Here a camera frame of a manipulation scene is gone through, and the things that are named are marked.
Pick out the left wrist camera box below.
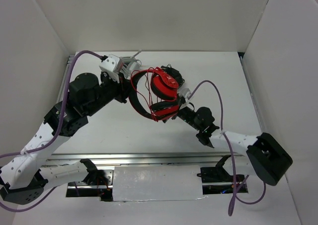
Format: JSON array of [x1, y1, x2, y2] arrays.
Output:
[[99, 54, 124, 83]]

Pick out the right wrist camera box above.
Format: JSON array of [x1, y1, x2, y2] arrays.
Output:
[[177, 87, 192, 110]]

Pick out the aluminium rail frame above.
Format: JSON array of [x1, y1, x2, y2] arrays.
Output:
[[45, 52, 260, 195]]

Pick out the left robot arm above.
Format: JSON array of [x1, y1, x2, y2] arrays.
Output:
[[0, 72, 131, 205]]

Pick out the white cover plate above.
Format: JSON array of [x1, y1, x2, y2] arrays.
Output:
[[112, 165, 204, 202]]

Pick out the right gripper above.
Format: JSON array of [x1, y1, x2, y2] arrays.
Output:
[[154, 92, 202, 130]]

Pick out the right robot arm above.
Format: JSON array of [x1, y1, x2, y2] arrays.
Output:
[[163, 107, 293, 186]]

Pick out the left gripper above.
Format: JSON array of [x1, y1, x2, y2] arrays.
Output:
[[85, 71, 136, 116]]

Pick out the red and black headphones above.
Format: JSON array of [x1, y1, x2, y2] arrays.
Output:
[[129, 67, 180, 121]]

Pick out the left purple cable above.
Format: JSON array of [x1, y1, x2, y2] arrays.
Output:
[[0, 50, 105, 212]]

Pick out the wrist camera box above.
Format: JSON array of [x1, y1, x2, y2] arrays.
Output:
[[99, 54, 124, 83], [177, 87, 192, 110]]

